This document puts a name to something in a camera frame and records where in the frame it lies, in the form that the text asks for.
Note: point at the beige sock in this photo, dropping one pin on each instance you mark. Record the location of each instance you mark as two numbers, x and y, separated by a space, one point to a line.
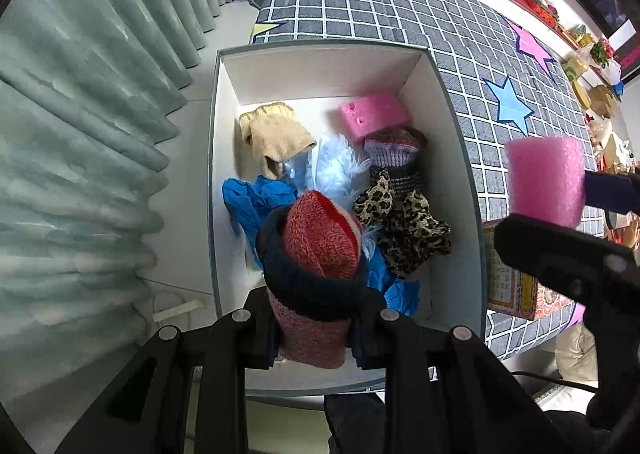
270 134

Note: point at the grey checkered star blanket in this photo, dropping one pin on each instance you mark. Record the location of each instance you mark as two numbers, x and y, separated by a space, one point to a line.
375 9

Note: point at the brown cardboard box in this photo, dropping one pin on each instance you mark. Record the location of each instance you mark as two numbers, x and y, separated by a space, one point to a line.
605 101

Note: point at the white bag with flowers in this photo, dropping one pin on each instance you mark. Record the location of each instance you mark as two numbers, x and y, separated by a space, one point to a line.
607 64

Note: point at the light blue fluffy cloth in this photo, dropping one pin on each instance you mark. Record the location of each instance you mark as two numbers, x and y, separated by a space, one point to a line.
330 164

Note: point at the yellow bag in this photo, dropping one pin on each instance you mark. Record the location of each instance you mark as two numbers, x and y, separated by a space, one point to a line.
575 69

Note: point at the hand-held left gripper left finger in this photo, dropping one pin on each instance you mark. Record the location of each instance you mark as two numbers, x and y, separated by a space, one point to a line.
255 334

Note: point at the red knitted hat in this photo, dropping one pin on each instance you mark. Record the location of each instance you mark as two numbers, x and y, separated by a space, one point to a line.
315 244

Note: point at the red patterned cardboard box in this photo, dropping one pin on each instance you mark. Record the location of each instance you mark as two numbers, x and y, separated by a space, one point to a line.
515 289

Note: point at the white power strip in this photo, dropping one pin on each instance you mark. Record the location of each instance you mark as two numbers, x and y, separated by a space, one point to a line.
175 310

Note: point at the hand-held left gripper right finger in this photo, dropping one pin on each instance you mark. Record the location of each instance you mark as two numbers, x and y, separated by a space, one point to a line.
372 339

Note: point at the jar with yellow lid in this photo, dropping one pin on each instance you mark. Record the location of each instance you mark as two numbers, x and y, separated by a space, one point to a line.
582 94

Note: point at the white storage box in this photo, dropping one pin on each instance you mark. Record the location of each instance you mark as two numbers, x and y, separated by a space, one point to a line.
325 74

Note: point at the pink foam piece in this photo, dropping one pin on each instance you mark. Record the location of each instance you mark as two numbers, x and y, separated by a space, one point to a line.
545 179
372 114

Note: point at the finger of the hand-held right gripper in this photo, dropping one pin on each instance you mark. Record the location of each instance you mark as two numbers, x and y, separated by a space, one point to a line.
610 191
550 249

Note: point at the green curtain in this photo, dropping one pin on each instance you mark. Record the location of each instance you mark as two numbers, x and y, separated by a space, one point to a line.
75 134

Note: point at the leopard print cloth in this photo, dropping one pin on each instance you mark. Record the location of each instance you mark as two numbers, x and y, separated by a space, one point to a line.
405 224

